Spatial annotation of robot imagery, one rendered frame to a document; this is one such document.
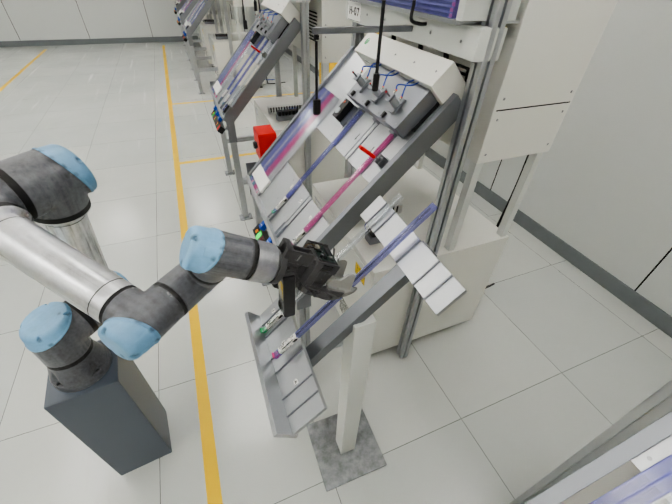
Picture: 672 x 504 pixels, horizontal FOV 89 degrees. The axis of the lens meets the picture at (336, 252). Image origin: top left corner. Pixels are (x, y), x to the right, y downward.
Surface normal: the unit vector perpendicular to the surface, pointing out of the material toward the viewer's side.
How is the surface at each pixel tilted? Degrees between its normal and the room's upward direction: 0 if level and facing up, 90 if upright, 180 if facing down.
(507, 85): 90
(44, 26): 90
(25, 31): 90
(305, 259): 90
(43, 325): 7
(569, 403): 0
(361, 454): 0
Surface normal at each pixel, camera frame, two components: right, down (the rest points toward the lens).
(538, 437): 0.03, -0.76
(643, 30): -0.93, 0.22
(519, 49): 0.37, 0.62
